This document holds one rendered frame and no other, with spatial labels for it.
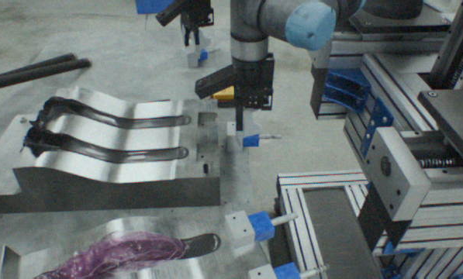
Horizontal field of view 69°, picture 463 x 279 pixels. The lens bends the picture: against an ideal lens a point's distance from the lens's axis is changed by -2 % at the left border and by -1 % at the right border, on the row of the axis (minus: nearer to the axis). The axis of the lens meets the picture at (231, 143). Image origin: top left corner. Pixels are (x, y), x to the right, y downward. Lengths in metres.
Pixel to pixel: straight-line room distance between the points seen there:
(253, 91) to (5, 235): 0.56
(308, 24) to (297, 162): 1.47
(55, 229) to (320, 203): 1.07
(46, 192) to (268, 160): 1.41
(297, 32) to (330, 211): 1.05
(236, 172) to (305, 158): 1.24
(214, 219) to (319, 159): 1.44
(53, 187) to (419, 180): 0.63
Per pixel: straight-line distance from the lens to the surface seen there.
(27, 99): 1.17
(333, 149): 2.10
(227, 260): 0.59
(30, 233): 0.79
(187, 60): 1.15
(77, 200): 0.75
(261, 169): 1.90
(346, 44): 0.96
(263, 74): 0.71
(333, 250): 1.40
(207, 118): 0.82
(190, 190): 0.68
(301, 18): 0.57
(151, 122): 0.81
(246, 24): 0.64
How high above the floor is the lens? 1.37
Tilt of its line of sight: 42 degrees down
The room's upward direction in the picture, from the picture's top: straight up
